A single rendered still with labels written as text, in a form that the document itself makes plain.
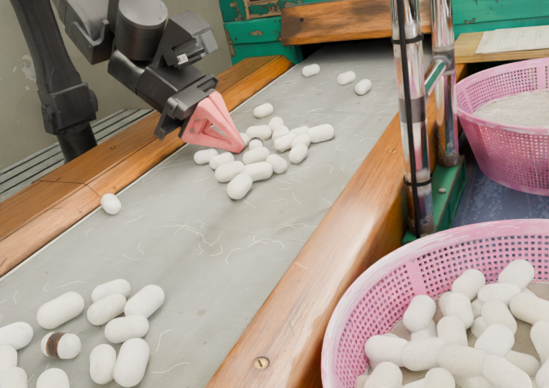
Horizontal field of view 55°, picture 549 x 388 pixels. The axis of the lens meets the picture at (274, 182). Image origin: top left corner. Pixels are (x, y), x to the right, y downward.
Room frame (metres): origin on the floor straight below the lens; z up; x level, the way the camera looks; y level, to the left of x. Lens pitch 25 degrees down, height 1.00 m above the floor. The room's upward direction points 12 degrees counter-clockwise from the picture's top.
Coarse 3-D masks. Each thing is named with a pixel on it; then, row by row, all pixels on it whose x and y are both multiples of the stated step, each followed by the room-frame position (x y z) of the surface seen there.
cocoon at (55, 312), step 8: (64, 296) 0.37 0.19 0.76; (72, 296) 0.37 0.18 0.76; (80, 296) 0.38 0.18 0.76; (48, 304) 0.37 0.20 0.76; (56, 304) 0.37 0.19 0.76; (64, 304) 0.37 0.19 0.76; (72, 304) 0.37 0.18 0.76; (80, 304) 0.37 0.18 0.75; (40, 312) 0.36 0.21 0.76; (48, 312) 0.36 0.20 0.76; (56, 312) 0.36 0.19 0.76; (64, 312) 0.36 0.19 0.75; (72, 312) 0.37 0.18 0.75; (80, 312) 0.37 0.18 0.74; (40, 320) 0.36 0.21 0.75; (48, 320) 0.36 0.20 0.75; (56, 320) 0.36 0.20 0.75; (64, 320) 0.36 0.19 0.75; (48, 328) 0.36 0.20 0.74
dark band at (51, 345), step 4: (56, 332) 0.33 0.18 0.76; (60, 332) 0.33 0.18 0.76; (64, 332) 0.33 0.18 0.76; (68, 332) 0.33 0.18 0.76; (52, 336) 0.33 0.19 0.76; (56, 336) 0.33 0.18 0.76; (60, 336) 0.33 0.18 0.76; (48, 340) 0.33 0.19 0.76; (52, 340) 0.32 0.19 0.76; (56, 340) 0.32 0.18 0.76; (48, 344) 0.32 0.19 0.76; (52, 344) 0.32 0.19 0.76; (56, 344) 0.32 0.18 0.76; (48, 348) 0.32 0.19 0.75; (52, 348) 0.32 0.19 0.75; (56, 348) 0.32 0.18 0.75; (48, 352) 0.32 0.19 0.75; (52, 352) 0.32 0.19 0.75; (56, 352) 0.32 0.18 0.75; (52, 356) 0.32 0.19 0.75; (56, 356) 0.32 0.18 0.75
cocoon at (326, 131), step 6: (318, 126) 0.65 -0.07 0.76; (324, 126) 0.65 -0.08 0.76; (330, 126) 0.65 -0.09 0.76; (312, 132) 0.64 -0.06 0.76; (318, 132) 0.64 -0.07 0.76; (324, 132) 0.64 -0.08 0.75; (330, 132) 0.64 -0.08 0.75; (312, 138) 0.64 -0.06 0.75; (318, 138) 0.64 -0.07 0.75; (324, 138) 0.64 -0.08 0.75; (330, 138) 0.65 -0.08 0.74
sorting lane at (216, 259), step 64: (320, 64) 1.06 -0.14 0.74; (384, 64) 0.96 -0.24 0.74; (384, 128) 0.65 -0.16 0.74; (128, 192) 0.61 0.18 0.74; (192, 192) 0.57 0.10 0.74; (256, 192) 0.54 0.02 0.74; (320, 192) 0.51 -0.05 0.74; (64, 256) 0.48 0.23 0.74; (128, 256) 0.45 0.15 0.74; (192, 256) 0.43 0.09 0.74; (256, 256) 0.41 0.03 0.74; (0, 320) 0.39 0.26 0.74; (192, 320) 0.34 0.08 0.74; (192, 384) 0.27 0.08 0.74
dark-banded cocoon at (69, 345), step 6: (48, 336) 0.33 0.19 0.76; (66, 336) 0.33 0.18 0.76; (72, 336) 0.33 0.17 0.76; (42, 342) 0.33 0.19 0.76; (60, 342) 0.32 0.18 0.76; (66, 342) 0.32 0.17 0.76; (72, 342) 0.32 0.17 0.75; (78, 342) 0.32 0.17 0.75; (42, 348) 0.32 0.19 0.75; (60, 348) 0.32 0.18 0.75; (66, 348) 0.32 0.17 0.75; (72, 348) 0.32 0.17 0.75; (78, 348) 0.32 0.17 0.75; (60, 354) 0.32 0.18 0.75; (66, 354) 0.32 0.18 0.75; (72, 354) 0.32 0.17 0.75
